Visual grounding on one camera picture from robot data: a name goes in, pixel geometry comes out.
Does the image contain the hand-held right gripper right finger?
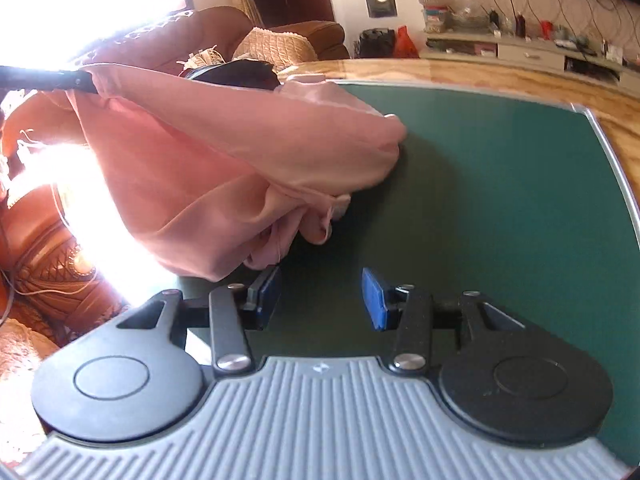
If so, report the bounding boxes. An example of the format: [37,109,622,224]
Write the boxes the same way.
[361,266,527,377]

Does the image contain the pile of dark clothes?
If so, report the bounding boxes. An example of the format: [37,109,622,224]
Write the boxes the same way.
[187,59,282,92]

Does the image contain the cream television cabinet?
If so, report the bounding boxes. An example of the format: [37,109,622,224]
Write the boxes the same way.
[419,31,640,100]

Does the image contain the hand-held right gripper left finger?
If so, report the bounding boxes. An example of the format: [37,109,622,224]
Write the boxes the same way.
[116,265,282,377]

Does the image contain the brown leather armchair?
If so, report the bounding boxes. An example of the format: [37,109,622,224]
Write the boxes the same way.
[270,20,351,61]

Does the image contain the brown leather sofa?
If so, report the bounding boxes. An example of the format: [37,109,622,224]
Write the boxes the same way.
[0,6,256,463]

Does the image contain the black bag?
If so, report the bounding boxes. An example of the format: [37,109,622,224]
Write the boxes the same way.
[357,29,399,59]

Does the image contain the red plastic bag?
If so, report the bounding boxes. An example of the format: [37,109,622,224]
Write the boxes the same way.
[394,25,421,59]

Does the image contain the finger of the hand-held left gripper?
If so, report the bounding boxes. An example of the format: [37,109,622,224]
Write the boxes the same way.
[0,65,99,95]

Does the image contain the beige knitted cushion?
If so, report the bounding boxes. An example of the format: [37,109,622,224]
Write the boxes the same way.
[231,26,321,70]

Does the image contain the clear containers on cabinet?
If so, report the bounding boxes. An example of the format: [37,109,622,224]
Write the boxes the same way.
[419,0,497,36]

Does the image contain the green table mat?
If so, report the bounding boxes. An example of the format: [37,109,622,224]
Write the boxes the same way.
[177,79,640,467]

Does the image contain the pink garment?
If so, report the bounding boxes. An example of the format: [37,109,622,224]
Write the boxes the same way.
[65,62,408,283]

